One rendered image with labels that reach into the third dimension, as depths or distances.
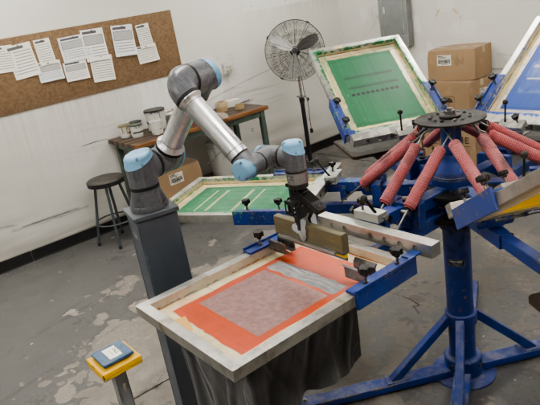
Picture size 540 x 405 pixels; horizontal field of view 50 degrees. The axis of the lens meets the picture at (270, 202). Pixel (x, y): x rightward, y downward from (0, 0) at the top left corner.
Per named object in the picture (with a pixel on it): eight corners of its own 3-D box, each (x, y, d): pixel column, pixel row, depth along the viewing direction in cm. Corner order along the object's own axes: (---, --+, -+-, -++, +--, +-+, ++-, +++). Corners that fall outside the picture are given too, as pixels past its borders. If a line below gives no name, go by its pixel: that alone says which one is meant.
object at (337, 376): (273, 468, 183) (251, 355, 169) (266, 462, 185) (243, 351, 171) (370, 394, 208) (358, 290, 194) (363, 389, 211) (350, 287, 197)
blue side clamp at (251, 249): (252, 267, 226) (250, 251, 224) (245, 263, 230) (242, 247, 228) (308, 239, 243) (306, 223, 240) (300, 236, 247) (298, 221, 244)
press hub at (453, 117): (476, 408, 266) (463, 122, 221) (408, 374, 296) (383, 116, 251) (521, 366, 288) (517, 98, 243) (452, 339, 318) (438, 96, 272)
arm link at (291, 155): (287, 137, 203) (307, 137, 198) (291, 166, 206) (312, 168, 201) (274, 143, 197) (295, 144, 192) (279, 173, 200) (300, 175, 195)
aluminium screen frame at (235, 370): (235, 382, 157) (232, 371, 156) (137, 315, 202) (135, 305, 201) (415, 269, 201) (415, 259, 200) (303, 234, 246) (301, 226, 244)
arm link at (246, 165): (160, 63, 194) (255, 170, 187) (182, 57, 202) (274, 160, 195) (147, 87, 201) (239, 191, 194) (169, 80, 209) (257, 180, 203)
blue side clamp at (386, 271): (358, 311, 184) (356, 292, 181) (347, 306, 188) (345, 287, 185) (417, 273, 200) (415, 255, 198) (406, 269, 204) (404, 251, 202)
